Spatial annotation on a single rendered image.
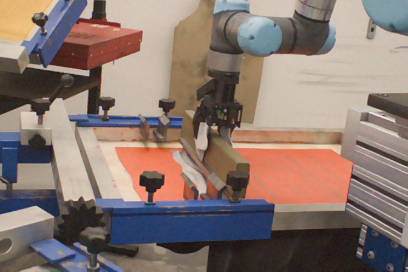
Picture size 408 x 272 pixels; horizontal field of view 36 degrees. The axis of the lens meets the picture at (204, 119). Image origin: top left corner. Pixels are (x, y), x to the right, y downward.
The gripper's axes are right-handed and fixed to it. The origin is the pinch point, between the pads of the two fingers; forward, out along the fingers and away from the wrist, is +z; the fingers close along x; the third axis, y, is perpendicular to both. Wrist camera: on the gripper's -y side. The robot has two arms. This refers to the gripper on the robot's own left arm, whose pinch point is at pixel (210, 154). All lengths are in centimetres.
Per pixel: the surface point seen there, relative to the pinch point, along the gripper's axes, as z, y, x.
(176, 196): 4.6, 13.0, -10.9
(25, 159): 0.2, 3.7, -40.8
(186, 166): 4.5, -4.3, -4.1
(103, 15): -11, -149, -4
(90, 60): -3, -87, -17
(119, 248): 100, -142, 11
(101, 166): 1.2, 4.7, -25.3
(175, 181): 4.8, 4.7, -8.9
